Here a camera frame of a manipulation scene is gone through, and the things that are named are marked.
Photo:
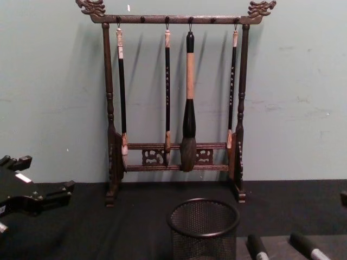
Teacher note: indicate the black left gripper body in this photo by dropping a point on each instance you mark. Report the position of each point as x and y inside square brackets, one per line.
[16, 195]

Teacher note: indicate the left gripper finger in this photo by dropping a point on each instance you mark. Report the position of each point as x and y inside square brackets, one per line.
[54, 195]
[19, 162]

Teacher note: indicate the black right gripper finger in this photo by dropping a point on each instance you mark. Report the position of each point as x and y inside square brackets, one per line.
[343, 195]

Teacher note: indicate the black marker with grey band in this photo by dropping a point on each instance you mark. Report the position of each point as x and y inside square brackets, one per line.
[256, 247]
[309, 246]

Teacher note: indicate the black table cloth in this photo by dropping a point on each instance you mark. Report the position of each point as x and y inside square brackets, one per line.
[108, 233]

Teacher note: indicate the thin brush with white label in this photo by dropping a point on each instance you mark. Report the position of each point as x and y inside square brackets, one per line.
[122, 81]

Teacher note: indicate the black mesh pen cup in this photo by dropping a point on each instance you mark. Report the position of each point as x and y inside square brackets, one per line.
[203, 238]

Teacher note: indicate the large black and tan brush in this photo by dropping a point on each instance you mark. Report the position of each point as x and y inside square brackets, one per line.
[190, 119]

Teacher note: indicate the thin black lettered brush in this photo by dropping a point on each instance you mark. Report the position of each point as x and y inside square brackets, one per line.
[167, 81]
[232, 81]

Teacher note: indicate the dark wooden brush rack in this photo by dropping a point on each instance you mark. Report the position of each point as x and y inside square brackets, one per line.
[176, 19]

